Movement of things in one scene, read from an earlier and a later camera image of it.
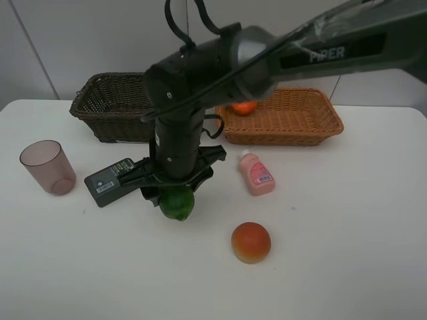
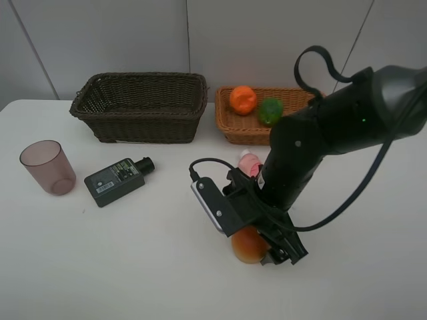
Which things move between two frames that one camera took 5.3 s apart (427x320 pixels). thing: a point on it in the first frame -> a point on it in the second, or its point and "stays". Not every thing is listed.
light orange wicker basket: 287,117 stays
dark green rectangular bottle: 105,186 stays
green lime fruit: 177,203 -> 271,109
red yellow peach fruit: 251,242 stays
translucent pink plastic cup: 46,161 stays
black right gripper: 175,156 -> 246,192
